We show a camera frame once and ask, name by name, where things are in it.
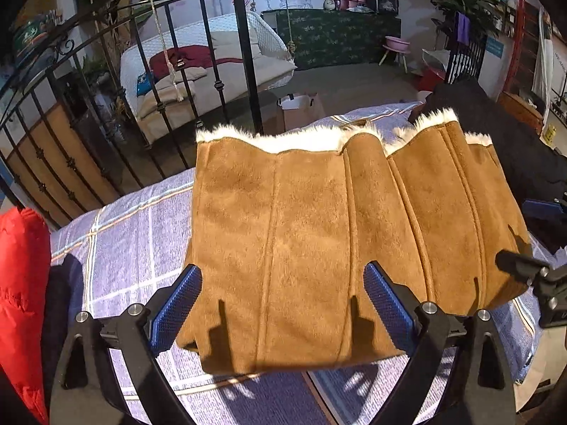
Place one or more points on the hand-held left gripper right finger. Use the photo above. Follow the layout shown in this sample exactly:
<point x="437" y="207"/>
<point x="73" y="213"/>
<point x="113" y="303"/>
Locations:
<point x="390" y="314"/>

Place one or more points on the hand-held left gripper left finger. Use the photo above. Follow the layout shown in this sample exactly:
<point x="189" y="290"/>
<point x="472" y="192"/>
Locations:
<point x="177" y="314"/>

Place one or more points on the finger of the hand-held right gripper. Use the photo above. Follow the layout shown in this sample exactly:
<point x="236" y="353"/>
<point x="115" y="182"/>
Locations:
<point x="520" y="265"/>
<point x="542" y="210"/>

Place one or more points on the brown suede fleece-lined jacket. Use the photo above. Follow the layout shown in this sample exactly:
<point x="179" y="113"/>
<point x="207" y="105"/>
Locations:
<point x="310" y="230"/>

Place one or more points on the black garment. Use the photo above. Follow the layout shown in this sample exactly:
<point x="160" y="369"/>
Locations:
<point x="509" y="150"/>

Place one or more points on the yellow sign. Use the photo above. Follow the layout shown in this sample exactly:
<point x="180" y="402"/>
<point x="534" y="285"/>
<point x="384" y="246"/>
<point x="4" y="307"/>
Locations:
<point x="550" y="135"/>

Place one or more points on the blue plaid blanket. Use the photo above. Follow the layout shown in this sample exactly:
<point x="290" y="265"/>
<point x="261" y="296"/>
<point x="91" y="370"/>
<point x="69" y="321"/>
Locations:
<point x="133" y="239"/>

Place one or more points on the wooden side table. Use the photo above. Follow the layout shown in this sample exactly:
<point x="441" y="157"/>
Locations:
<point x="522" y="113"/>

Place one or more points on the red puffer jacket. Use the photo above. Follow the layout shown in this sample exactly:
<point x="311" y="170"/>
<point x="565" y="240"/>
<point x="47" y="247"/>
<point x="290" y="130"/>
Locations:
<point x="22" y="296"/>

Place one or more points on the red ladder shelf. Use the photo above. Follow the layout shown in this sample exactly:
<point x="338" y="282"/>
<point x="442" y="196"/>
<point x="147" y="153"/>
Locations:
<point x="525" y="48"/>

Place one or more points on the black metal rack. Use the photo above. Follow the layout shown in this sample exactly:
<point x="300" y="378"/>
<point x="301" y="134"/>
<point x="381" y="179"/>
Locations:
<point x="465" y="59"/>

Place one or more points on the red bucket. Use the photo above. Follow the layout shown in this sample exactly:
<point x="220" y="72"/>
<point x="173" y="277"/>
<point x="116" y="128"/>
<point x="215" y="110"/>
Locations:
<point x="432" y="80"/>

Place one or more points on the wooden cabinet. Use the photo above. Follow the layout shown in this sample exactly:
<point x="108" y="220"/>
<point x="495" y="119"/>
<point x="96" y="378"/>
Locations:
<point x="57" y="159"/>

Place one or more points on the purple cloth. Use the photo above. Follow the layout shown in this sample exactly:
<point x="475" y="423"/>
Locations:
<point x="463" y="29"/>

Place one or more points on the beige folded blanket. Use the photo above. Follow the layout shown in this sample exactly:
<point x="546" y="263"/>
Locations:
<point x="150" y="104"/>

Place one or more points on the cardboard box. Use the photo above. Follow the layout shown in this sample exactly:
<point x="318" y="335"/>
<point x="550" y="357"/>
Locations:
<point x="301" y="117"/>

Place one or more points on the pink stool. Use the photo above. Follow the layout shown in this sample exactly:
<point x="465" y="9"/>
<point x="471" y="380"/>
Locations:
<point x="395" y="43"/>

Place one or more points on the blue booklet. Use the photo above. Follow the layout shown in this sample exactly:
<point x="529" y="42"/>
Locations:
<point x="144" y="85"/>

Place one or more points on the white wicker swing chair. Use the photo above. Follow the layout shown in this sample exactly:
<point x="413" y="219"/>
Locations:
<point x="265" y="71"/>

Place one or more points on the dark red cloth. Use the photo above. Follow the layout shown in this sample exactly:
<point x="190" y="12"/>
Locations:
<point x="195" y="55"/>

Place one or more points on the small black television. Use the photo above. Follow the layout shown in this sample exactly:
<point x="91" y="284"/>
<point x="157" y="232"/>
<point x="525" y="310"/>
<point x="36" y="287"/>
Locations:
<point x="386" y="1"/>

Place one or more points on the black iron headboard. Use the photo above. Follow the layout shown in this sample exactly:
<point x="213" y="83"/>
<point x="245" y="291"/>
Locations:
<point x="246" y="53"/>

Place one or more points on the green patterned cloth counter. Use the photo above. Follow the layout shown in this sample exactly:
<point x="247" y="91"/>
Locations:
<point x="336" y="35"/>

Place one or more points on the beige cushion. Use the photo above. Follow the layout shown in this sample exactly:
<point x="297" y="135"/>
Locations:
<point x="234" y="42"/>

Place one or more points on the white vase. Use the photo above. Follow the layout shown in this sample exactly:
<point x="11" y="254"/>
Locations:
<point x="329" y="2"/>

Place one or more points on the blue wall poster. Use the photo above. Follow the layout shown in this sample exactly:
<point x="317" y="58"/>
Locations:
<point x="495" y="48"/>

